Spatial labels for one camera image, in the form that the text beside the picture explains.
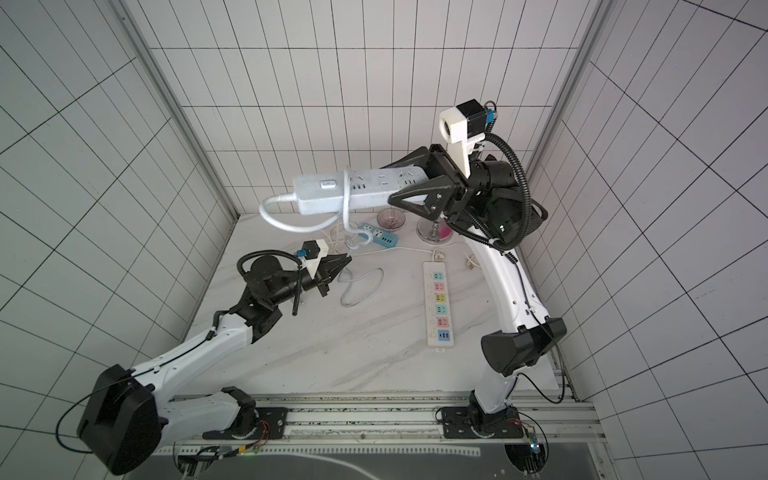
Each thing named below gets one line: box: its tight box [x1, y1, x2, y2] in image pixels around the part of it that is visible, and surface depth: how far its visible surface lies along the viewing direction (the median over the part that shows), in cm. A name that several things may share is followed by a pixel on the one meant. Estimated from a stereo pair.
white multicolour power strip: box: [423, 261, 455, 348], surface depth 93 cm
